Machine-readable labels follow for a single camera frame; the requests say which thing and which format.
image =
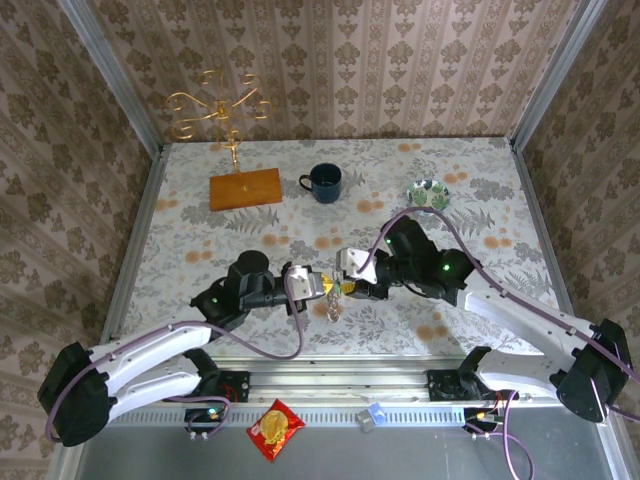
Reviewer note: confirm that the fish-shaped metal keyring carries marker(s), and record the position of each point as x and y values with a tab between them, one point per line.
334	310

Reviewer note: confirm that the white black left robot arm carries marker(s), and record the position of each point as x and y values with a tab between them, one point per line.
150	345

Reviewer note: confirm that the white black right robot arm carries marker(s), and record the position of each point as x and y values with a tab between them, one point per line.
510	315

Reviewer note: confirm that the green leaf pattern bowl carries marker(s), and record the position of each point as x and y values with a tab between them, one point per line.
435	192

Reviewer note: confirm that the dark blue mug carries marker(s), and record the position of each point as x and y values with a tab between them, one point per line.
327	192

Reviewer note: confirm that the gold jewelry stand wooden base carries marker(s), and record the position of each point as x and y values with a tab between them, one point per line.
245	192

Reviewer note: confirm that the small grey blue packet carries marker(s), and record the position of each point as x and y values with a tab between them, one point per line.
370	417

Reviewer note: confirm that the left controller board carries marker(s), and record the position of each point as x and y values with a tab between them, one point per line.
205	419

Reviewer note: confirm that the controller board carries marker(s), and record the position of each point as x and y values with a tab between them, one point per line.
482	417
205	419

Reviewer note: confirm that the red snack packet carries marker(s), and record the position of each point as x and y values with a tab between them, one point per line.
275	430

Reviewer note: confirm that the right controller board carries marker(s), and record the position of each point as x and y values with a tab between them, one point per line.
482	417

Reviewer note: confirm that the grey metal shelf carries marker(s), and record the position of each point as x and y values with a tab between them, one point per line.
400	455

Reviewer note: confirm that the aluminium front rail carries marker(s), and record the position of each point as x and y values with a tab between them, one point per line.
340	382

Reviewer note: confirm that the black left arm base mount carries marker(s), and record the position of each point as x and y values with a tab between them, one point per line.
235	385

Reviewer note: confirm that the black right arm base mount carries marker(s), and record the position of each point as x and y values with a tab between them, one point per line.
442	387

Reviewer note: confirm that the aluminium table side rail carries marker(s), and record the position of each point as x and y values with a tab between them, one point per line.
141	225
542	225

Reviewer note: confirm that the aluminium frame post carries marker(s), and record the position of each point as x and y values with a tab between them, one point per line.
556	75
111	75

